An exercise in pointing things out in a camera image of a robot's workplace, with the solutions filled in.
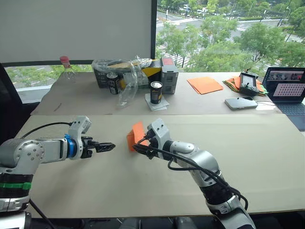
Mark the black drink can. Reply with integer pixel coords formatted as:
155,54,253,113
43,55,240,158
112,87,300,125
149,81,164,105
106,72,120,95

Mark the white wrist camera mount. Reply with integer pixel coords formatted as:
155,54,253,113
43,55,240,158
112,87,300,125
68,116,92,160
146,118,170,144

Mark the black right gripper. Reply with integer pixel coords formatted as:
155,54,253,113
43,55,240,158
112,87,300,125
132,130,165,160

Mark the pile of folded paper airplanes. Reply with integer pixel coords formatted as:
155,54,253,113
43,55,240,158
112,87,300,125
222,75,269,97

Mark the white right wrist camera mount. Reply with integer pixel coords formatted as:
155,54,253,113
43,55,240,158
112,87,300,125
146,118,170,144

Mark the clear bottle with red cap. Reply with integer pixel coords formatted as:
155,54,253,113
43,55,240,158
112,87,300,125
59,56,79,83

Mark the clear plastic bag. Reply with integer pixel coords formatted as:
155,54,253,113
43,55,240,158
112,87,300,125
91,55,153,109

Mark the thin black cable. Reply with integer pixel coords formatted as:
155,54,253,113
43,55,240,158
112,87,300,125
29,199,57,229

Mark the black cardboard box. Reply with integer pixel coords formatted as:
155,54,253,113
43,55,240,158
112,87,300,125
92,62,124,89

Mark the white napkin stack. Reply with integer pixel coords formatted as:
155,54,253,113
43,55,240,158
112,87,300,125
144,93,171,112

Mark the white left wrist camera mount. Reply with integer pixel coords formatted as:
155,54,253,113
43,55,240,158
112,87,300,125
68,116,92,160

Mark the stack of orange paper sheets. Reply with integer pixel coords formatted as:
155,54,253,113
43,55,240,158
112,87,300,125
186,76,225,95

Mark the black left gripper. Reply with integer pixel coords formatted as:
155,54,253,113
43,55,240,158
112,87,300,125
80,136,116,159

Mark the grey box with red label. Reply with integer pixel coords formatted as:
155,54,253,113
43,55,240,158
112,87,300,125
160,57,179,95

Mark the white roller blind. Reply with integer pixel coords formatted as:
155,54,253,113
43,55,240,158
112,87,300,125
0,0,152,63

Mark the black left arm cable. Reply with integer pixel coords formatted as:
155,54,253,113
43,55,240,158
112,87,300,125
22,122,73,139

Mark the dark laptop computer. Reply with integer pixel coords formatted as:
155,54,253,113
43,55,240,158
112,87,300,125
262,67,305,132

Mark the yellow and black box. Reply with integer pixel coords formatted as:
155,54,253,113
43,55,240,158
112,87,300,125
122,59,163,89

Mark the black chair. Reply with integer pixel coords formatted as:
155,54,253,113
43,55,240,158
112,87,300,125
0,62,41,145

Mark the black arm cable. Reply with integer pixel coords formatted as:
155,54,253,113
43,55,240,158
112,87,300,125
22,122,73,139
137,133,250,212

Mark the white flat device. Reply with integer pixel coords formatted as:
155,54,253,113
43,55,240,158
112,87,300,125
224,97,259,111

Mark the orange paper sheet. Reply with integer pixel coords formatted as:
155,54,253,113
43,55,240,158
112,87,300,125
126,121,150,153

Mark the thin white cable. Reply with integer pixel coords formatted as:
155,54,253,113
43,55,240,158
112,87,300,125
255,100,277,107

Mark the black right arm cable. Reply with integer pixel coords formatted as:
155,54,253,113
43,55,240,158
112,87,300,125
137,133,250,212

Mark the black remote controller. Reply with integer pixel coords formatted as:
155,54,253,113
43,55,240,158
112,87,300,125
238,69,259,97

